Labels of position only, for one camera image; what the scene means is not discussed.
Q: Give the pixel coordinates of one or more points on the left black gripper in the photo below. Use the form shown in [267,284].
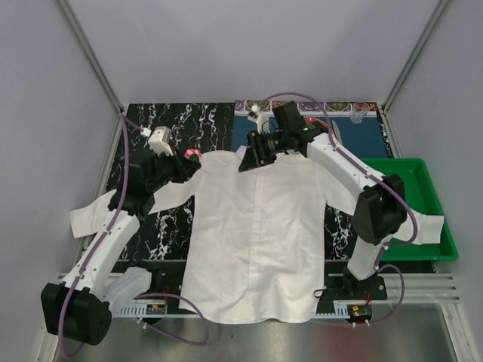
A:
[185,168]

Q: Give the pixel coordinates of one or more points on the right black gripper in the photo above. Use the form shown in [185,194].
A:
[255,154]

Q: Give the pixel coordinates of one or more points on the pink flower brooch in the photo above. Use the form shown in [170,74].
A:
[192,154]

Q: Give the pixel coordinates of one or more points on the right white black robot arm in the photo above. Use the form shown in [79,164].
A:
[380,207]

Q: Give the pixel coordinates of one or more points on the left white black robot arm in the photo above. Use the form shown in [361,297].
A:
[81,307]

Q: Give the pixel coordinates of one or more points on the red floral plate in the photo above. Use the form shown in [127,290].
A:
[319,122]

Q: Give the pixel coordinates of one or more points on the silver table knife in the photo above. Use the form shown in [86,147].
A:
[337,132]

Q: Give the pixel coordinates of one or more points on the blue patterned placemat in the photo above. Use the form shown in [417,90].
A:
[366,140]

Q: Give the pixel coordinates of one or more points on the clear drinking glass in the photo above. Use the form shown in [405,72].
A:
[359,111]

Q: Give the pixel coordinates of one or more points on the green plastic tray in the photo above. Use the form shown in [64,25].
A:
[434,240]

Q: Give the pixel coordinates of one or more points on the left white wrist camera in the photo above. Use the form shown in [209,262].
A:
[159,141]

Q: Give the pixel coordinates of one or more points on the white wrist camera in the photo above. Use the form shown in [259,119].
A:
[159,141]
[261,120]

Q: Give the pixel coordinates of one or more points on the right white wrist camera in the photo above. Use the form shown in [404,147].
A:
[261,120]

